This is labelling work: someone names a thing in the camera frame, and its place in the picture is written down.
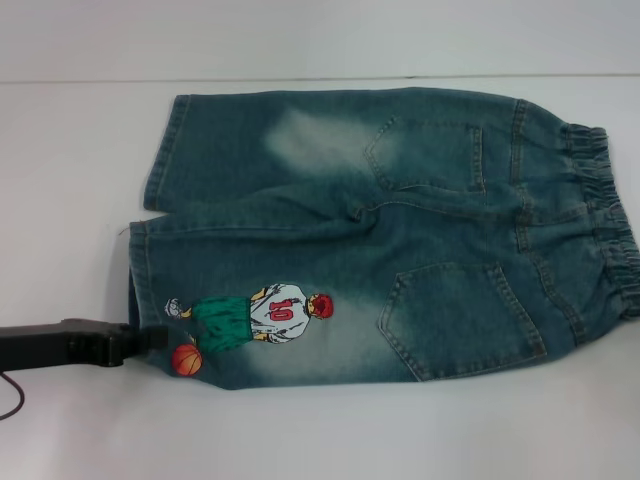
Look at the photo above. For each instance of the blue denim shorts with print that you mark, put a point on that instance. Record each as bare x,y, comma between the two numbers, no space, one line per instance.
350,240

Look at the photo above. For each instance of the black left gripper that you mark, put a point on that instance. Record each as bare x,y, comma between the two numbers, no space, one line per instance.
60,345

